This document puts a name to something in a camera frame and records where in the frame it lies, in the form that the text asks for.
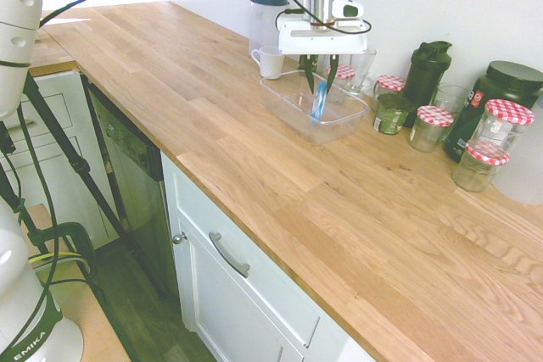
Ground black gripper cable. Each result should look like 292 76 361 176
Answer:
274 0 375 37

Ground green cup with dark lid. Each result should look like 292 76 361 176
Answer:
372 92 417 136

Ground blue Kirkland protein bar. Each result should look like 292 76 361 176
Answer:
310 79 330 124

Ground clear glass tumbler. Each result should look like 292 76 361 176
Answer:
432 83 470 126

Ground white ceramic mug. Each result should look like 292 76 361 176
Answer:
250 45 287 81

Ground tall jar red checkered lid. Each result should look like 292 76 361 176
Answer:
467 98 536 156

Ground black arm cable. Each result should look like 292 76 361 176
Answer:
38 0 120 29

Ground white kitchen cabinet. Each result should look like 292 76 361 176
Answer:
160 151 377 362

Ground stainless steel dishwasher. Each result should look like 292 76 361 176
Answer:
81 75 182 300

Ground black camera tripod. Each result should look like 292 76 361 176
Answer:
0 70 171 300

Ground clear pitcher with blue lid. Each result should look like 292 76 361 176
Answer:
247 0 294 60

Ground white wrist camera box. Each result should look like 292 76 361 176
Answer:
331 0 366 20

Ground wooden base board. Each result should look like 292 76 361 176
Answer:
0 202 133 362

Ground black protein powder tub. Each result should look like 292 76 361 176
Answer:
444 60 543 164

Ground yellow cable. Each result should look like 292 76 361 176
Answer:
28 250 92 275

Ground clear glass mug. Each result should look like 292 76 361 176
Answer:
344 47 378 97

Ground glass jar red checkered lid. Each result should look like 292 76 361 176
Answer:
407 105 456 154
325 64 356 106
372 75 406 111

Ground faceted jar red checkered lid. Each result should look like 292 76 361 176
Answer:
451 141 512 194

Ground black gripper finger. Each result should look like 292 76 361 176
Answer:
298 54 319 94
325 54 341 92

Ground black shaker bottle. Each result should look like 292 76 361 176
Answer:
400 40 454 130

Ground silver drawer pull handle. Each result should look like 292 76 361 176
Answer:
208 231 251 279

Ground clear plastic rectangular container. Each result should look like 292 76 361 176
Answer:
259 68 371 145

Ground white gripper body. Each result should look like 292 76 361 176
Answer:
277 17 369 57

